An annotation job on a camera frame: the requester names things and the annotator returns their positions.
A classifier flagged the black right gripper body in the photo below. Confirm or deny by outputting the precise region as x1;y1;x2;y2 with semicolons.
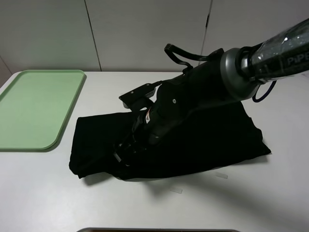
113;83;160;166

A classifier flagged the black short sleeve shirt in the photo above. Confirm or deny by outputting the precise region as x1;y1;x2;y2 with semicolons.
69;102;271;180

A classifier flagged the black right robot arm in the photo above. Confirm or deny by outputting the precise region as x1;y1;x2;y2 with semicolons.
113;20;309;166

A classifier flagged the light green plastic tray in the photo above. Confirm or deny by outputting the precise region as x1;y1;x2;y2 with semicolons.
0;70;85;150

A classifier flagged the clear tape marker front middle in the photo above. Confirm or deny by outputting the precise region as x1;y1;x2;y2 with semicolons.
170;188;183;194

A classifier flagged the clear tape marker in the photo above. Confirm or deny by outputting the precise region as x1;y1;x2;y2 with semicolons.
215;172;228;179
170;188;183;194

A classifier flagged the clear tape marker front right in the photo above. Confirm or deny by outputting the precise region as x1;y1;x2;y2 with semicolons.
215;172;228;179

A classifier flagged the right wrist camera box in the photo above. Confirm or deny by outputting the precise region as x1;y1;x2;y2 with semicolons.
119;88;155;111

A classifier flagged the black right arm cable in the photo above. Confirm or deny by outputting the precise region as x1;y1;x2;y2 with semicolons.
164;43;225;71

